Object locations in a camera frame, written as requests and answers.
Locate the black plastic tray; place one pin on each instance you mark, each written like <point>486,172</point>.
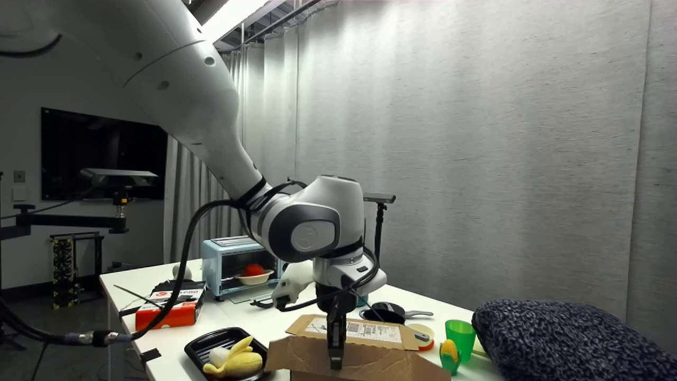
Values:
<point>203,344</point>

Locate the black tape piece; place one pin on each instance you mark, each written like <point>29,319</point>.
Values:
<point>149,354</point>

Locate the yellow toy banana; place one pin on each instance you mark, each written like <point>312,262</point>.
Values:
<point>240,363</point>

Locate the orange box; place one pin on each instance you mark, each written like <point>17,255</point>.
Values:
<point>170,319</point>

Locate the black wall monitor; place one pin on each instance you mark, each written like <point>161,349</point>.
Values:
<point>70,150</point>

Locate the grey stereo camera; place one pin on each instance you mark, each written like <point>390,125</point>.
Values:
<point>117,174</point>

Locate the orange white tape roll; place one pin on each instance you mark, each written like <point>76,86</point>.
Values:
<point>423,339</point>

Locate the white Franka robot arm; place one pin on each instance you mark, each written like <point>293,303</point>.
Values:
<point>177,86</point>

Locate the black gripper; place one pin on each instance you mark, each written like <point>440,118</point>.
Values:
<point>334,298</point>

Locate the light blue toaster oven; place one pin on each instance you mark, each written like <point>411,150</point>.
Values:
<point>223,265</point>

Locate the dark blue speckled cushion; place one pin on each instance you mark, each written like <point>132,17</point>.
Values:
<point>564,345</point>

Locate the green plastic cup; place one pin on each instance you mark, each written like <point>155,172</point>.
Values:
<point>460,335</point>

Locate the small green cup yellow ball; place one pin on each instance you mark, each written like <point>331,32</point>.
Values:
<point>449,356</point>

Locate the black camera stand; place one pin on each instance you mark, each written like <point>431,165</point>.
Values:
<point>379,200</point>

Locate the brown cardboard shipping box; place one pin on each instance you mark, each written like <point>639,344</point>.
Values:
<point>381,363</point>

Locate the ceiling light panel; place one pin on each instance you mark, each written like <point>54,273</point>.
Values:
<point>230,17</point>

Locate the white dish red food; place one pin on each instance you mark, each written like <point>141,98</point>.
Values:
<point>254,273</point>

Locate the grey curtain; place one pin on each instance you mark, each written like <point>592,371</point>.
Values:
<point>493,141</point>

